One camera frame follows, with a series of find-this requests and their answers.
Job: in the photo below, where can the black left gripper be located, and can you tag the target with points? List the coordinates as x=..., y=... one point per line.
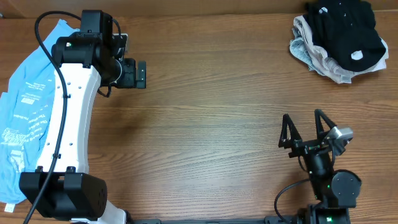
x=129, y=81

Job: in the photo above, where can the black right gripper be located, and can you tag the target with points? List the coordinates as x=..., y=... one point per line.
x=302, y=145

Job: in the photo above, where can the black t-shirt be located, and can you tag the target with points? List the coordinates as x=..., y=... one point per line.
x=346, y=30

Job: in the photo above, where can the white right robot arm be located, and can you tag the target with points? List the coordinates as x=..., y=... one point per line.
x=335, y=190

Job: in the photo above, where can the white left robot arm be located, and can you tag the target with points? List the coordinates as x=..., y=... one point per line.
x=61, y=186

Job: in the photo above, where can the beige crumpled shorts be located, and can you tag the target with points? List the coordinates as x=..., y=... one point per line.
x=327, y=66

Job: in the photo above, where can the grey patterned cloth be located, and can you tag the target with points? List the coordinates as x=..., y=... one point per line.
x=298, y=50

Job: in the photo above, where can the light blue t-shirt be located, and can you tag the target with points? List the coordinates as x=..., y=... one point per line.
x=25, y=115

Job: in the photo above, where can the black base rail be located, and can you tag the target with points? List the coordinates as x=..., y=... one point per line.
x=266, y=220

